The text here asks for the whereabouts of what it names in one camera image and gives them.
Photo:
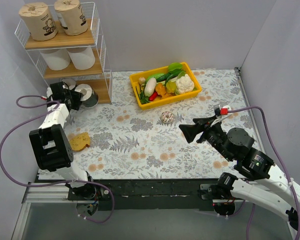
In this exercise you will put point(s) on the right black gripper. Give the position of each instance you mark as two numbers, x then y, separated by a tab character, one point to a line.
203	131

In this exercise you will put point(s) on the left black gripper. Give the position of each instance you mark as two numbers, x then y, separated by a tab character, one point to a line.
71	99

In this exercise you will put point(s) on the black roll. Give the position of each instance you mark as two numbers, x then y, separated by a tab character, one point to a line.
69	83
89	97

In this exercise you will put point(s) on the white toilet paper roll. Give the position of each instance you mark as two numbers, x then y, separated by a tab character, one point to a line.
56	59
82	58

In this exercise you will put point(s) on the brown paper roll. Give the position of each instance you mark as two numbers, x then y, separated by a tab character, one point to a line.
39	21
71	17

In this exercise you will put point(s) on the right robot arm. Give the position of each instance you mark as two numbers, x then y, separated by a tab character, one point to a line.
283	194

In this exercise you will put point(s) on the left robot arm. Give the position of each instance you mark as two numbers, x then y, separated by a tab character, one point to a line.
51	147

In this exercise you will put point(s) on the white cauliflower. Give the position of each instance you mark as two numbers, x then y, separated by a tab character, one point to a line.
184	84

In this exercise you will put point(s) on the toast bread slice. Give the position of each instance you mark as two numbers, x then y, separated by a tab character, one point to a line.
80	142

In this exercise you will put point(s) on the orange yellow pepper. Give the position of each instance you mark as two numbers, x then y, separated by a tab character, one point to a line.
160	89

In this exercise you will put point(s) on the red chili pepper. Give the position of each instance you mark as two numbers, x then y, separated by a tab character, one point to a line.
153	96

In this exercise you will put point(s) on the yellow plastic bin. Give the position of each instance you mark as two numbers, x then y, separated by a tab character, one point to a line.
134	79

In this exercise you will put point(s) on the floral table mat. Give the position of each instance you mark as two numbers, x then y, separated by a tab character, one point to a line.
127	142

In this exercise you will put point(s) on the green cucumber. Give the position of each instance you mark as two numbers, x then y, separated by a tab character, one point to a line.
162	77

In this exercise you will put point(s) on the green herb sprig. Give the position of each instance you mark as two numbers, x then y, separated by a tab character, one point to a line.
143	92

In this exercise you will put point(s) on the green leafy vegetable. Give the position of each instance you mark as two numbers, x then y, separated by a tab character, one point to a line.
175	67

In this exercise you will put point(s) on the white radish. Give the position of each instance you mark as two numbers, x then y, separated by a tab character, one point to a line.
150	87

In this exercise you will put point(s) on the small mushroom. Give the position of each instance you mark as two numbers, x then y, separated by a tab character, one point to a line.
141	80

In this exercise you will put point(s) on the white wire wooden shelf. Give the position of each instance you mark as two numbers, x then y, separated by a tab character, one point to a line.
99	76

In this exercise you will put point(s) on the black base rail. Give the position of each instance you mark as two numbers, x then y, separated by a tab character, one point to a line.
142	194

